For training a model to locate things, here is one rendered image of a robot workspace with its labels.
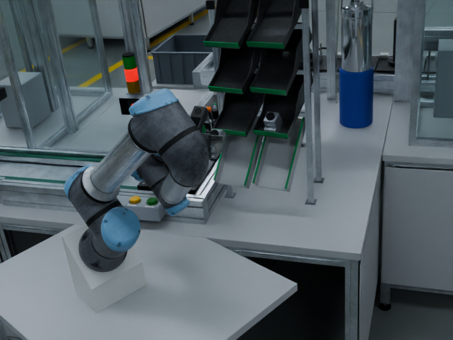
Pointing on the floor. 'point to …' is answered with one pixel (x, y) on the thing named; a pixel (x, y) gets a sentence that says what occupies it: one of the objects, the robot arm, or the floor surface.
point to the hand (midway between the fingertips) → (216, 135)
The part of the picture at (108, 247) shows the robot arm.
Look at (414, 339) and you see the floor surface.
